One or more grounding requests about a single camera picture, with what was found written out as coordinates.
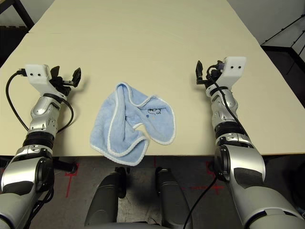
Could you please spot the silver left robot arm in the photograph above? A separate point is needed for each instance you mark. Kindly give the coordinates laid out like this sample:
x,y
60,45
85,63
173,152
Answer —
x,y
43,112

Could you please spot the black metal frame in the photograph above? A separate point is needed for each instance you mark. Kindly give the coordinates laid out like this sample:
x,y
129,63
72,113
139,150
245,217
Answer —
x,y
24,14

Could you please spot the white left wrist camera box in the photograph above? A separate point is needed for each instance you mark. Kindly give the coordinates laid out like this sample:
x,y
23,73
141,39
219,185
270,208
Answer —
x,y
38,76

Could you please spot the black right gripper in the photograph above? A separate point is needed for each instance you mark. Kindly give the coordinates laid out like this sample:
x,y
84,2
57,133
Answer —
x,y
210,80

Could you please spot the black cabinet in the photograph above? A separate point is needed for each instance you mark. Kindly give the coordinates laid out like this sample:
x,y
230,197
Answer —
x,y
283,59

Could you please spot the light blue towel white trim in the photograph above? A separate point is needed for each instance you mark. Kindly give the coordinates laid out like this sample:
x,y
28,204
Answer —
x,y
104,128

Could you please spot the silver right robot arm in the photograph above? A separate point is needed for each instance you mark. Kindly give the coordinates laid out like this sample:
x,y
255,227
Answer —
x,y
245,167

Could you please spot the grey robot torso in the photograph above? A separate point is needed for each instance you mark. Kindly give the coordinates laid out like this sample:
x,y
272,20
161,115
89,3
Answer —
x,y
133,226

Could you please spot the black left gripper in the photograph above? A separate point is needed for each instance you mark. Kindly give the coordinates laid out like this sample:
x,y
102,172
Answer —
x,y
60,84

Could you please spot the black table foot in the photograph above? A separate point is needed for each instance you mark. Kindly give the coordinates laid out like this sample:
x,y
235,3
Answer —
x,y
69,165

